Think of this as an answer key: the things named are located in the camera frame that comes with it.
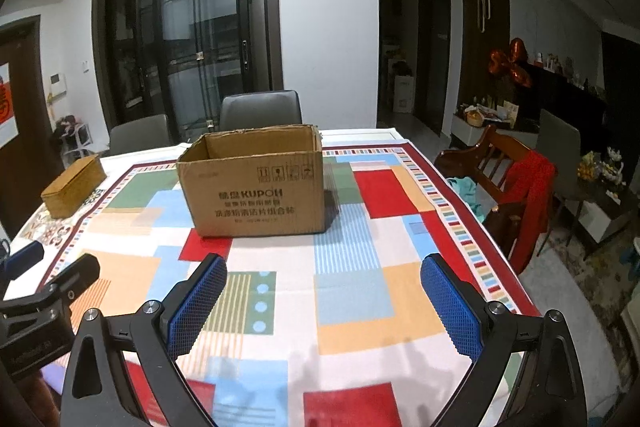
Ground dark hallway door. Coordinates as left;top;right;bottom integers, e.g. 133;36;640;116
417;0;451;135

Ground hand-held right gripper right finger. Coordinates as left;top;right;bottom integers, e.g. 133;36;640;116
421;253;587;427

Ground orange flower bunch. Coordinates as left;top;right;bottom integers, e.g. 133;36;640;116
576;152;603;182

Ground teal cloth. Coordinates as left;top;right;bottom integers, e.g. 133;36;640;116
446;177;481;208

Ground glass sliding door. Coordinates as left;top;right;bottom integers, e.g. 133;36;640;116
92;0;283;142

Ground brown wooden chair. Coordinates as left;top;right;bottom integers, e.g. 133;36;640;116
434;124;558;275

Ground red garment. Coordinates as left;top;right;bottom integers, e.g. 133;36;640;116
505;149;557;275

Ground colourful patterned tablecloth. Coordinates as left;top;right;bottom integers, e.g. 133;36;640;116
5;142;543;427

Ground low coffee table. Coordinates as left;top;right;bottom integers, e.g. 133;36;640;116
565;177;640;253

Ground brown cardboard box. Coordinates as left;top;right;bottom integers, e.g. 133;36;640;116
176;124;325;238

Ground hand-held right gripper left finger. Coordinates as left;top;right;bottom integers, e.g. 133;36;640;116
62;253;228;427

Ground white side table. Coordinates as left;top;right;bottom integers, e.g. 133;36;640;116
450;104;521;148

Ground red and white door poster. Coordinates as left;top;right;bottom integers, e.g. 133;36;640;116
0;63;21;145

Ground tall dark wardrobe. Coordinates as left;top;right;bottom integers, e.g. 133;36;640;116
460;0;511;108

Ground white flower bunch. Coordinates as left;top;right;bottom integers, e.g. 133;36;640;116
602;147;626;188

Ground white paper bag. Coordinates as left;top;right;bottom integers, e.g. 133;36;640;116
393;75;416;114

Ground dark sideboard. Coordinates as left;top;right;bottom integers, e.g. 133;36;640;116
515;59;608;148

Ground red foil balloons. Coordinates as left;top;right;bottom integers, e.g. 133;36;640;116
489;38;533;88

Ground dark wooden door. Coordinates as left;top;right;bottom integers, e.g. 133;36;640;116
0;17;53;238

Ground grey dining chair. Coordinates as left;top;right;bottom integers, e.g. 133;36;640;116
537;108;591;253
220;90;303;132
107;114;173;156

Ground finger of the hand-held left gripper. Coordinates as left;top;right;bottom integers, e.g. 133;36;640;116
0;253;101;313
0;241;46;280

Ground white shoe rack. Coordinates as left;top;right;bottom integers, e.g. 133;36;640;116
55;116;96;168

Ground woven wicker box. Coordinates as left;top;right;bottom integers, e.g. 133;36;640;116
41;154;107;219

